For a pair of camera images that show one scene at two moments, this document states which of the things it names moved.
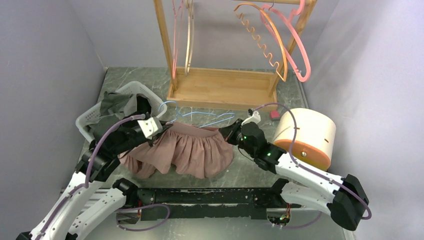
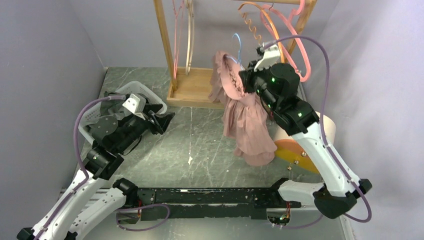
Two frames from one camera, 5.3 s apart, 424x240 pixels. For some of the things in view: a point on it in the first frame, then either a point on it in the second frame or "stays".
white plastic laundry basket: (158, 106) stays
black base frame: (242, 203) stays
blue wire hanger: (208, 113) to (238, 59)
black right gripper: (229, 132) to (247, 74)
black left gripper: (164, 126) to (160, 123)
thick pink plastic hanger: (289, 21) stays
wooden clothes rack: (230, 87) stays
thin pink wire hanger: (177, 26) stays
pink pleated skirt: (205, 151) to (246, 120)
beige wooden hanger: (189, 43) stays
